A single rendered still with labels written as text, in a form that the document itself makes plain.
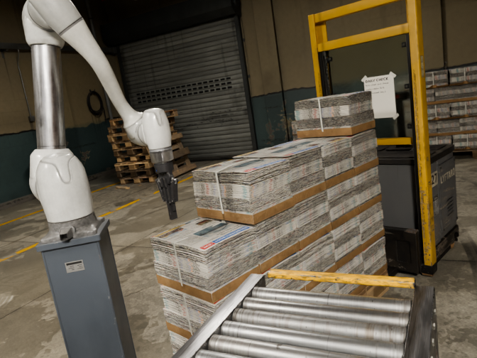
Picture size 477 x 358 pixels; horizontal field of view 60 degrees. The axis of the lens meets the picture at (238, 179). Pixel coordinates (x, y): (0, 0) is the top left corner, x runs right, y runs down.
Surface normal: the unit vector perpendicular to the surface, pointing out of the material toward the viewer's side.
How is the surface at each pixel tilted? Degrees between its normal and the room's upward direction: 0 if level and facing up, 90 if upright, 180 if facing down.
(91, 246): 90
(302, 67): 90
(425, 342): 0
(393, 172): 90
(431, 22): 90
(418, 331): 0
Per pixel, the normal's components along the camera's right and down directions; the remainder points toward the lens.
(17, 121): 0.88, -0.04
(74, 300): 0.14, 0.17
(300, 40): -0.44, 0.24
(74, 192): 0.71, 0.00
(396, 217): -0.69, 0.24
